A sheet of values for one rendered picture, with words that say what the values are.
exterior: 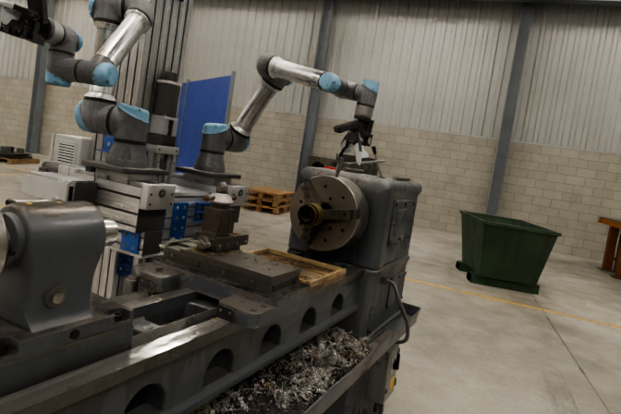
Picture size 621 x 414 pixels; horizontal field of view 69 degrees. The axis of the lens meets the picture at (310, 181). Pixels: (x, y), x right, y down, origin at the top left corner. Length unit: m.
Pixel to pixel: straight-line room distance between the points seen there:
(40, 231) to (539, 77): 11.75
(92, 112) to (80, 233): 0.99
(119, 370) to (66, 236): 0.26
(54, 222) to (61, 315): 0.17
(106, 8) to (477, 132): 10.57
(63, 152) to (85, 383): 1.52
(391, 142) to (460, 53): 2.75
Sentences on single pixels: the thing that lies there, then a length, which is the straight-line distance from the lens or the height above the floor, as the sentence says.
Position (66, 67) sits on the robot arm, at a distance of 1.66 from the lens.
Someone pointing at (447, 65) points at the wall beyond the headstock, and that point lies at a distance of 12.10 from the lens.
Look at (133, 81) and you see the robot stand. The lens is 2.09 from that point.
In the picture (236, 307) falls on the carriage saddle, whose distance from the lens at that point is 1.19.
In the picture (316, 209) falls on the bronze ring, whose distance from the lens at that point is 1.75.
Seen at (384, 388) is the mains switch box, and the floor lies 0.26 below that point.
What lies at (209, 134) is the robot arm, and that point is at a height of 1.33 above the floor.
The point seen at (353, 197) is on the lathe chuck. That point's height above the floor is 1.17.
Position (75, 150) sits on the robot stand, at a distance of 2.23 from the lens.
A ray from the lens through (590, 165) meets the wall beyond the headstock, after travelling 12.08.
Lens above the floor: 1.30
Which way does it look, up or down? 3 degrees down
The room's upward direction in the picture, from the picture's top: 9 degrees clockwise
